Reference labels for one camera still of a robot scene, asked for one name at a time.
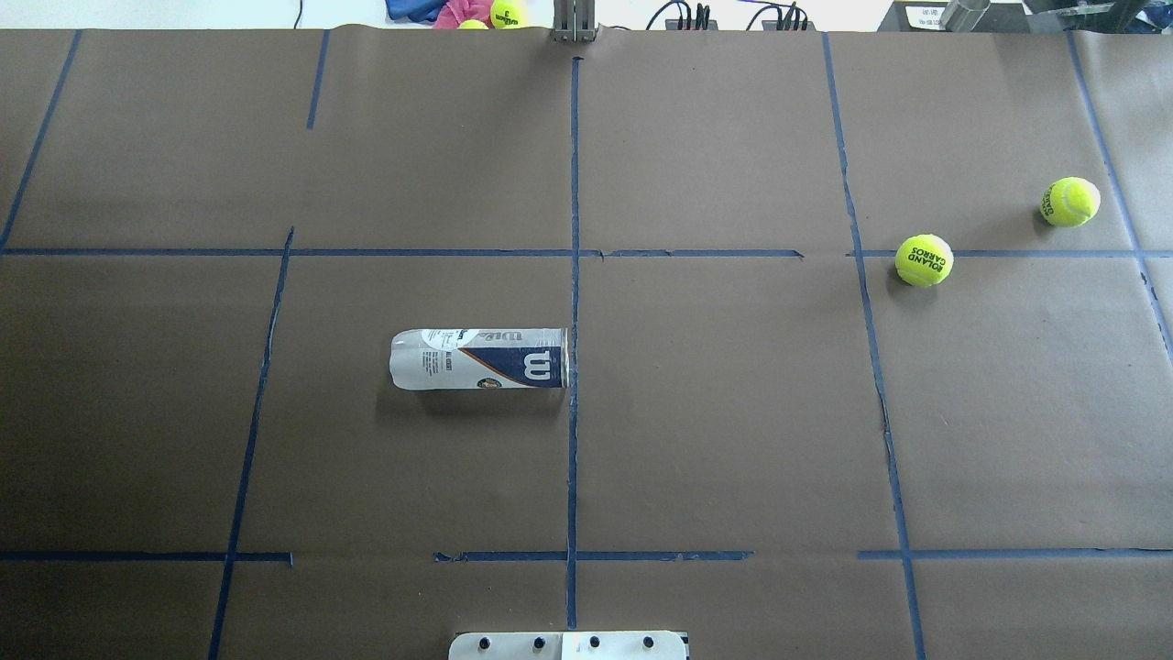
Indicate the clear Wilson tennis ball can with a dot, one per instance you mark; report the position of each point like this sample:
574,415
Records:
490,358

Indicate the yellow Roland Garros tennis ball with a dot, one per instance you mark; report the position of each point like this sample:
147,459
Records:
924,260

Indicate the yellow Wilson tennis ball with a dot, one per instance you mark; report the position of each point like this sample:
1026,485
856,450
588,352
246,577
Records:
509,14

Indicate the pink cloth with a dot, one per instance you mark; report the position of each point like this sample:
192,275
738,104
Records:
456,11

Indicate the blue cloth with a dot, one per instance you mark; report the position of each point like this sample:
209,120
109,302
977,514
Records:
414,11

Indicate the brown paper table cover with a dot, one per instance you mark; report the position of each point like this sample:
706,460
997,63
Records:
769,442

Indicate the silver metal cup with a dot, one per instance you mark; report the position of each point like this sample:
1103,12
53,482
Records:
963,16

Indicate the aluminium frame post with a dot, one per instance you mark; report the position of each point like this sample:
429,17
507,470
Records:
574,21

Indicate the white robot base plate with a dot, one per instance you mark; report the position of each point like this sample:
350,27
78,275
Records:
653,644

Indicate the black cable plug cluster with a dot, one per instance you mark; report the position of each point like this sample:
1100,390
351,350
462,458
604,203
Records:
772,16
683,16

